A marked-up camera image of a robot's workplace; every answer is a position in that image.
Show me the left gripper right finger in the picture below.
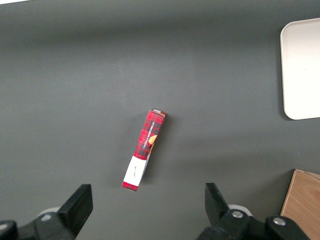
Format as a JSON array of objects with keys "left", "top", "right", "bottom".
[{"left": 197, "top": 182, "right": 270, "bottom": 240}]

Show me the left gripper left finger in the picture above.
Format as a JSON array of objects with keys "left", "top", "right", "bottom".
[{"left": 17, "top": 184, "right": 94, "bottom": 240}]

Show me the beige plastic tray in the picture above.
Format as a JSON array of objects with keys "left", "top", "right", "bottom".
[{"left": 279, "top": 17, "right": 320, "bottom": 121}]

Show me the wooden drawer cabinet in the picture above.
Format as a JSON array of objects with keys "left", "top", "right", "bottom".
[{"left": 279, "top": 169, "right": 320, "bottom": 240}]

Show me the red plaid cookie box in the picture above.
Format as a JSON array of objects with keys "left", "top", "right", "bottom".
[{"left": 121, "top": 108, "right": 167, "bottom": 194}]

